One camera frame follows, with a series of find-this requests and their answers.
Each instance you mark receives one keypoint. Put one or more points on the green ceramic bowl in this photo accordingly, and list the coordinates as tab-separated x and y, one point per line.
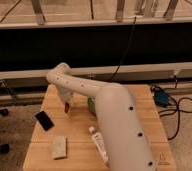
91	105

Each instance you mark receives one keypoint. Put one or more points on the blue power adapter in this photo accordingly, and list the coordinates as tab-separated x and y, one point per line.
161	98

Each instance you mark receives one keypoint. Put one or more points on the white labelled bottle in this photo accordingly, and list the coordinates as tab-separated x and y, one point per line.
98	141

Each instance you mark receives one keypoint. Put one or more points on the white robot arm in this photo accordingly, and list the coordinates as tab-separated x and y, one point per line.
124	139

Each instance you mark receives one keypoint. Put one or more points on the beige sponge block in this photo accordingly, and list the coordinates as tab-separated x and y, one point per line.
59	147

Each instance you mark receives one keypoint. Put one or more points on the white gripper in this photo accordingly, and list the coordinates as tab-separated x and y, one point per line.
66	96

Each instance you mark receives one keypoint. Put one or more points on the black smartphone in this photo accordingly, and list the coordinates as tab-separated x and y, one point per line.
44	120

